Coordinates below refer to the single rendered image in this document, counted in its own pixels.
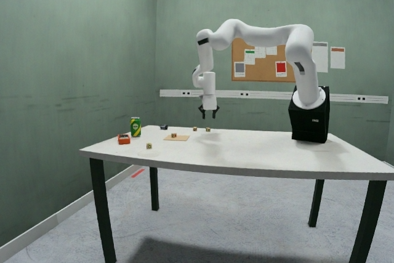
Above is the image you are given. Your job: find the orange multimeter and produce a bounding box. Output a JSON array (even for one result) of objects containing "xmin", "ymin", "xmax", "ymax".
[{"xmin": 118, "ymin": 134, "xmax": 131, "ymax": 145}]

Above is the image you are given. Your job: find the green and yellow drink can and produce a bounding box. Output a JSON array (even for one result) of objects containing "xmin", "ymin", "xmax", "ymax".
[{"xmin": 131, "ymin": 117, "xmax": 141, "ymax": 137}]

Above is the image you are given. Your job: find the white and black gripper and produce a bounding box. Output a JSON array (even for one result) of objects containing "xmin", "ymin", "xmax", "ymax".
[{"xmin": 198, "ymin": 95, "xmax": 219, "ymax": 119}]

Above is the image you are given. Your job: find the tan square mat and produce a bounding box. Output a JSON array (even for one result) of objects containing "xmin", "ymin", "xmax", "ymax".
[{"xmin": 163, "ymin": 135, "xmax": 190, "ymax": 141}]

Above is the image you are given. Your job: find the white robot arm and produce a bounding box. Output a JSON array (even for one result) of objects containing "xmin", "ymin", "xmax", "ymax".
[{"xmin": 192, "ymin": 19, "xmax": 326, "ymax": 110}]

